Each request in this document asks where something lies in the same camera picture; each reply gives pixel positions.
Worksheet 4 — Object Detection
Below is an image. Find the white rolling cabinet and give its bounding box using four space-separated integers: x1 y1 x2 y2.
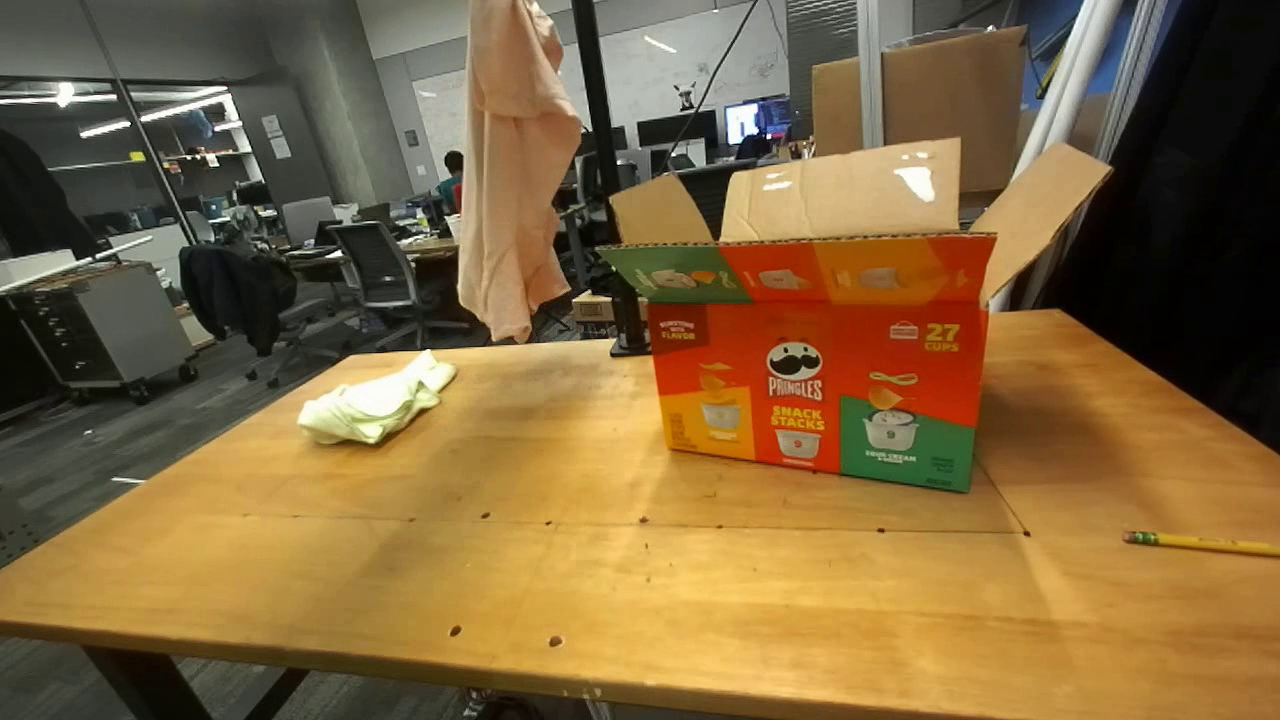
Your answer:
0 256 201 403

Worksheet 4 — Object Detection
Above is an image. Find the chair with black jacket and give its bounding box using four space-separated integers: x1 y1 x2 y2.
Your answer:
176 239 304 392

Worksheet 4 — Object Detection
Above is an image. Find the dark computer monitor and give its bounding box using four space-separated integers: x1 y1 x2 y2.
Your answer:
638 112 726 171

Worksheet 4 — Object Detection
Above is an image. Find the yellow pencil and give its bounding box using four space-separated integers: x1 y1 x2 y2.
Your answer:
1122 529 1280 563

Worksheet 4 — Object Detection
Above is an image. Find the seated person red top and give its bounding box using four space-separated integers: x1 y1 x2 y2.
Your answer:
438 148 467 218

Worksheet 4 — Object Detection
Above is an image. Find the lit shelving unit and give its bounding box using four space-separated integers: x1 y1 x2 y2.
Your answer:
130 81 268 218

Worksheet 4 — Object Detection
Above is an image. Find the white structural column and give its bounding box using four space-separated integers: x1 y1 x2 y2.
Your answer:
854 0 894 154

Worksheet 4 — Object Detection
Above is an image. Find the lit computer monitor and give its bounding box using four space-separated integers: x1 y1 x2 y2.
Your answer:
718 94 802 154

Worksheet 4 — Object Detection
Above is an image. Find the black table leg frame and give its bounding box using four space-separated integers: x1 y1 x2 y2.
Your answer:
77 644 311 720

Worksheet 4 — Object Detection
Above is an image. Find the black curtain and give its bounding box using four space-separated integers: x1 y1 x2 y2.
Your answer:
1037 0 1280 448

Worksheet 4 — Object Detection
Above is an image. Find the orange Pringles cardboard box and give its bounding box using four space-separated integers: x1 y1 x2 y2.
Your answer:
596 137 1115 498

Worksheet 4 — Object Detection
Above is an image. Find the pale pink shirt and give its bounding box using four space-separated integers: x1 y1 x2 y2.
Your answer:
454 0 590 349

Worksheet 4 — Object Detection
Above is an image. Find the white plastic pipe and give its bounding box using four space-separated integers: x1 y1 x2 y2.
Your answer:
1083 0 1186 169
994 0 1135 314

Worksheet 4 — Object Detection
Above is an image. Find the light green shirt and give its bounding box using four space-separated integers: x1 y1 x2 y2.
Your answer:
291 349 462 454

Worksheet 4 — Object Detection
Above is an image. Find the black mesh office chair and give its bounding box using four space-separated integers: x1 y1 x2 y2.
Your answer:
326 218 431 352

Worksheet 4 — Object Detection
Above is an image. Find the black vertical pole stand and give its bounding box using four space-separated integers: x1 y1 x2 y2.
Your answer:
569 0 657 359

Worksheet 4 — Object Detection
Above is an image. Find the large brown cardboard box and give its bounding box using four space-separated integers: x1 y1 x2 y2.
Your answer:
810 29 1033 201

